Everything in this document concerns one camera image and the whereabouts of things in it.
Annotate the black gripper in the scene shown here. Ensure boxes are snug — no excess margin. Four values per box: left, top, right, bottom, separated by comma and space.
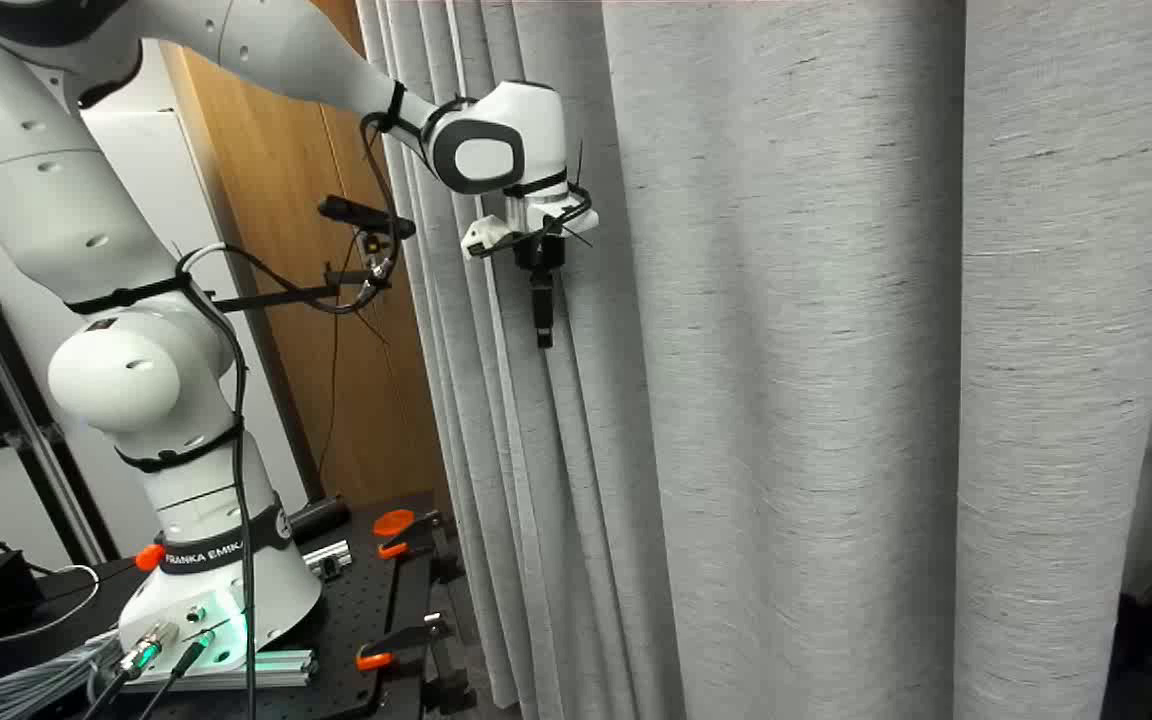
517, 233, 567, 354

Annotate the grey fabric curtain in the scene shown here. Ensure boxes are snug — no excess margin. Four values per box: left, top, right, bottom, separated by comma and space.
351, 0, 1152, 720

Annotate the black cylinder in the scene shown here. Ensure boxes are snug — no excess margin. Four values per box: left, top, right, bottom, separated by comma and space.
285, 495, 358, 543

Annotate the orange-handled black clamp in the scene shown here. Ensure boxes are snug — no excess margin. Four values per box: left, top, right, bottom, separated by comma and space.
351, 607, 482, 715
370, 502, 468, 590

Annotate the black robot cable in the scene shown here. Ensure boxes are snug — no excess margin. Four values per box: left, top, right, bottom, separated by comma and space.
171, 81, 408, 720

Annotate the brown wooden door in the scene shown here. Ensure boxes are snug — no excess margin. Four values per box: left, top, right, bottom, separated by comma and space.
160, 0, 451, 518

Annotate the green-tipped connector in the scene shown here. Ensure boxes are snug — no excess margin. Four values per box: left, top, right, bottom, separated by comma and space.
171, 631, 219, 681
118, 635, 168, 681

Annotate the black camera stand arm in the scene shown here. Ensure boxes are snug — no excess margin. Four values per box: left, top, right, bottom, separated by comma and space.
209, 233, 402, 322

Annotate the silver frame post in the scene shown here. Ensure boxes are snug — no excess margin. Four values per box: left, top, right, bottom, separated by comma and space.
0, 216, 89, 566

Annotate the black bar camera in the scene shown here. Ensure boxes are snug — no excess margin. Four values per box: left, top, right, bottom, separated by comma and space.
318, 191, 422, 245

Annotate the grey cable bundle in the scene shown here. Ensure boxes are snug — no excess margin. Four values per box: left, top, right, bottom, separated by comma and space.
0, 635, 128, 720

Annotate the white thin cable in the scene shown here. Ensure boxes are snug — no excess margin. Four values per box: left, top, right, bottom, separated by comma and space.
0, 566, 107, 660

